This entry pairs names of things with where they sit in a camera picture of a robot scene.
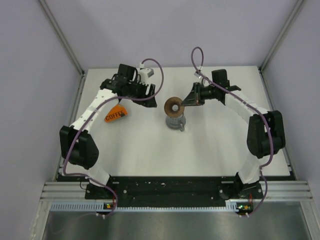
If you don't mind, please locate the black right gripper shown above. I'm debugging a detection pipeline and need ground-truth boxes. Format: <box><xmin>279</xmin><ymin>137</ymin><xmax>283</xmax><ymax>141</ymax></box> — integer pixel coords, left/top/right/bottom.
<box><xmin>181</xmin><ymin>82</ymin><xmax>218</xmax><ymax>107</ymax></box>

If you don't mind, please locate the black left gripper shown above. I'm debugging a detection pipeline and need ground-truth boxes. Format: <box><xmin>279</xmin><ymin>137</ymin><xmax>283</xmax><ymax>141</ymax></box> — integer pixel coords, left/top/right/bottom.
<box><xmin>126</xmin><ymin>78</ymin><xmax>156</xmax><ymax>108</ymax></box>

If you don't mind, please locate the brown wooden dripper ring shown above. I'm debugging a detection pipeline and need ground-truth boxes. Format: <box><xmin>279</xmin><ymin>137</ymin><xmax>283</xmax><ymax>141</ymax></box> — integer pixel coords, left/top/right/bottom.
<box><xmin>164</xmin><ymin>96</ymin><xmax>185</xmax><ymax>118</ymax></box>

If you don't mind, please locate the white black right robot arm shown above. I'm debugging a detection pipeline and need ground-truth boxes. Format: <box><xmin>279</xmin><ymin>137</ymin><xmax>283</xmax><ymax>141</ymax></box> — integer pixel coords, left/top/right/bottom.
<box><xmin>181</xmin><ymin>69</ymin><xmax>286</xmax><ymax>198</ymax></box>

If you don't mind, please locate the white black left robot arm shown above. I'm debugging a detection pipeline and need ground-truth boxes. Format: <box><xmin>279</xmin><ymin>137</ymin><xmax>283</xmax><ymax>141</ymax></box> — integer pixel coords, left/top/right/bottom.
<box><xmin>59</xmin><ymin>63</ymin><xmax>159</xmax><ymax>199</ymax></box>

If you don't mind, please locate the orange coffee filter box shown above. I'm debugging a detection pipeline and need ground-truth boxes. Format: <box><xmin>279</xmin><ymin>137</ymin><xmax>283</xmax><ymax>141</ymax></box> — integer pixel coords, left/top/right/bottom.
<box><xmin>104</xmin><ymin>103</ymin><xmax>128</xmax><ymax>123</ymax></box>

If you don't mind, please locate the grey glass coffee server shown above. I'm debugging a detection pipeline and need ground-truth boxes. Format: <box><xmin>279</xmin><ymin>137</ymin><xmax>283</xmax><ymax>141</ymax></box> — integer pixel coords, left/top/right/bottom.
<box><xmin>165</xmin><ymin>113</ymin><xmax>187</xmax><ymax>132</ymax></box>

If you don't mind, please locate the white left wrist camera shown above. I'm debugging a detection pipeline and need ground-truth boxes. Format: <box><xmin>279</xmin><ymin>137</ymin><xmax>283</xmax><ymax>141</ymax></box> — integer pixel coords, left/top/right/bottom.
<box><xmin>137</xmin><ymin>63</ymin><xmax>154</xmax><ymax>84</ymax></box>

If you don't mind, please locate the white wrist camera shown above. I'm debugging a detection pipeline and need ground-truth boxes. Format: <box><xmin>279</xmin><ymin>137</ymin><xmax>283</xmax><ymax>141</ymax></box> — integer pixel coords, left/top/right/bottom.
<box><xmin>137</xmin><ymin>63</ymin><xmax>154</xmax><ymax>84</ymax></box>
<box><xmin>194</xmin><ymin>70</ymin><xmax>207</xmax><ymax>86</ymax></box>

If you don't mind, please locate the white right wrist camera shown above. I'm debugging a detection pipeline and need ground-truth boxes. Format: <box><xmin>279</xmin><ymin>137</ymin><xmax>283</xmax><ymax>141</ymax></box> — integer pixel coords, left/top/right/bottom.
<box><xmin>194</xmin><ymin>70</ymin><xmax>207</xmax><ymax>86</ymax></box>

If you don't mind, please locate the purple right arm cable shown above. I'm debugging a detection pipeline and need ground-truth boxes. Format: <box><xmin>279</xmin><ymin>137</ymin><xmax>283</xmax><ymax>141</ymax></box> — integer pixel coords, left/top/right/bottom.
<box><xmin>191</xmin><ymin>46</ymin><xmax>273</xmax><ymax>218</ymax></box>

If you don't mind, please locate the aluminium frame post right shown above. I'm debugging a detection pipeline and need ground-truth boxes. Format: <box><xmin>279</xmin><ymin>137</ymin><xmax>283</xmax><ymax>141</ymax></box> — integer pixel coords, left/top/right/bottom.
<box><xmin>258</xmin><ymin>0</ymin><xmax>307</xmax><ymax>74</ymax></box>

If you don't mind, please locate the aluminium frame post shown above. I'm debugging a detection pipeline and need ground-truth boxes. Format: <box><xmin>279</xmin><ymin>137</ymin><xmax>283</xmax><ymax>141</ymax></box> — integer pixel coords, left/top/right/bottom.
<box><xmin>37</xmin><ymin>0</ymin><xmax>86</xmax><ymax>76</ymax></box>
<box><xmin>258</xmin><ymin>0</ymin><xmax>307</xmax><ymax>74</ymax></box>

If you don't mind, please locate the aluminium frame post left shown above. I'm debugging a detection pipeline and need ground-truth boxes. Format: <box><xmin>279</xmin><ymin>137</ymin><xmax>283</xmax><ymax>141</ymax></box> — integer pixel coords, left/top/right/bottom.
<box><xmin>37</xmin><ymin>0</ymin><xmax>86</xmax><ymax>76</ymax></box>

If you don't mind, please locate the grey slotted cable duct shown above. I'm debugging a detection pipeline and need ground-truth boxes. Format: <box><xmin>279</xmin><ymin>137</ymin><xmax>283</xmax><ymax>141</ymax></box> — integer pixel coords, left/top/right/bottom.
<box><xmin>50</xmin><ymin>201</ymin><xmax>253</xmax><ymax>213</ymax></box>

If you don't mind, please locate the aluminium front rail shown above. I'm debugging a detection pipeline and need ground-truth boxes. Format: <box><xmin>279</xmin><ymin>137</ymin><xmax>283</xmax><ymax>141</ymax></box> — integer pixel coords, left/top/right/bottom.
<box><xmin>40</xmin><ymin>180</ymin><xmax>314</xmax><ymax>203</ymax></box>

